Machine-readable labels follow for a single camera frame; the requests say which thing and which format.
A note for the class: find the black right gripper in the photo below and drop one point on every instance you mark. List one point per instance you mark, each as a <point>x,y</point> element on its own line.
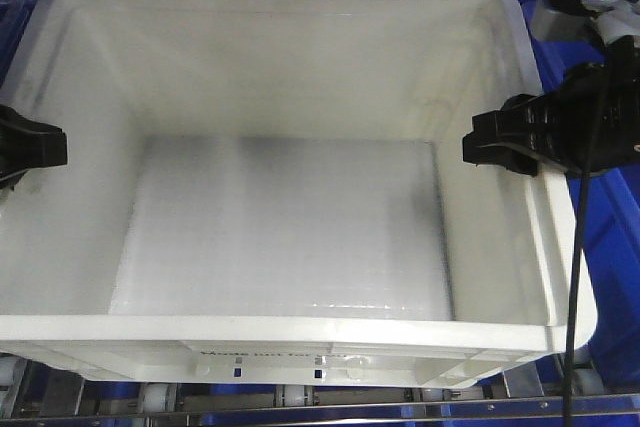
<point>590,121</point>

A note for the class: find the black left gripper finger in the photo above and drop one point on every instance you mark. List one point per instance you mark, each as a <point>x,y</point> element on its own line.
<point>28,145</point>

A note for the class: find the white translucent plastic bin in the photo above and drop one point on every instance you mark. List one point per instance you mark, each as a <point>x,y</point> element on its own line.
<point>273,191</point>

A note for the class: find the large blue plastic bin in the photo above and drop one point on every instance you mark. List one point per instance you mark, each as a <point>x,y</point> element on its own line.
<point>612,235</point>

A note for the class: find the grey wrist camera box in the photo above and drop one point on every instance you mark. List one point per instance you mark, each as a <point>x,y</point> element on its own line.
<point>592,21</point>

